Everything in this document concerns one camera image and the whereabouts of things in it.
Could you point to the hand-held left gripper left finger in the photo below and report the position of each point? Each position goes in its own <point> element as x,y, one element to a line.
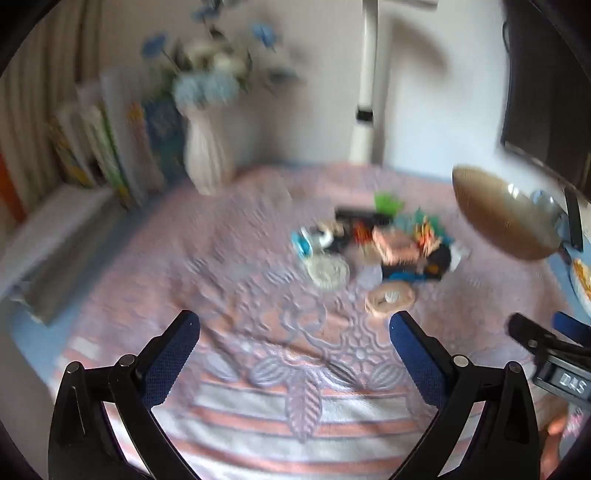
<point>173,355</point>

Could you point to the white patterned plate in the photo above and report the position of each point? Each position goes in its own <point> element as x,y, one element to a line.
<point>582,281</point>

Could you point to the white ribbed vase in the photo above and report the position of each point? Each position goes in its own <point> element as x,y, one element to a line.
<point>207,147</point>

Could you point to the row of upright books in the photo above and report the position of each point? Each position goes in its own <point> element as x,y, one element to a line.
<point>115,138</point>

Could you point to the black monitor stand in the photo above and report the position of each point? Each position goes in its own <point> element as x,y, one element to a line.
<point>573,217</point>

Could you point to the small blue white object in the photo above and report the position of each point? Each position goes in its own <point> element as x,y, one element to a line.
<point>302,242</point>

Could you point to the pink toy car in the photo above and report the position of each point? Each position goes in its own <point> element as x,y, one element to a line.
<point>392,247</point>

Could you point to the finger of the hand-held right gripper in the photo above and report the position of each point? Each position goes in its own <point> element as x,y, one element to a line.
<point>526,330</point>
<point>572,325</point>

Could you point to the beige curtain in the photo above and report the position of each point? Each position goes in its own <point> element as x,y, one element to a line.
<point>46,69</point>

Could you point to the beige tape roll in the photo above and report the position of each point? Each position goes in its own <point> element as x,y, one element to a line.
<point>390,298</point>

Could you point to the white flat box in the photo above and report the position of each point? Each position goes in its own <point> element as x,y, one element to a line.
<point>60,235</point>

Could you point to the black pole clamp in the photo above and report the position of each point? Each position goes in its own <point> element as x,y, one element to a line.
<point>364,114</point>

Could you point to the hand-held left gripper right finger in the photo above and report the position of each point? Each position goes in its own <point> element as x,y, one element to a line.
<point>415,355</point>

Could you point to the blue and white artificial flowers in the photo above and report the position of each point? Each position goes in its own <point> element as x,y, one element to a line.
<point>203,78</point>

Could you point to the green hair clip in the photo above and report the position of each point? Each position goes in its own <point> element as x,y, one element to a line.
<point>388,203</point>

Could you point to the plain black lighter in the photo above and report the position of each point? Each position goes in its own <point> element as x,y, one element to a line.
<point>358,214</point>

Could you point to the clear round coaster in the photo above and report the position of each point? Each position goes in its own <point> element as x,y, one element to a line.
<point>328,272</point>

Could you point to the teal hair clip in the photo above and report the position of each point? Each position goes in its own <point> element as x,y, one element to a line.
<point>422,220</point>

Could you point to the white lamp pole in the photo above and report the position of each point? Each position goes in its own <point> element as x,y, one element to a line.
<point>367,69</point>

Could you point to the black and blue lighter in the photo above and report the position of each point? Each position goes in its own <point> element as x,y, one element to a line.
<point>436,261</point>

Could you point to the black monitor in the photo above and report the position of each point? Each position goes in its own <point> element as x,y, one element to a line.
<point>545,92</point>

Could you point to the person's right hand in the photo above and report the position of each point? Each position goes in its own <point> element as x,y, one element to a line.
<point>554,429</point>

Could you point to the pink patterned blanket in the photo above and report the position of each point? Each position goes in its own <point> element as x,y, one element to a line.
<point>258,323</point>

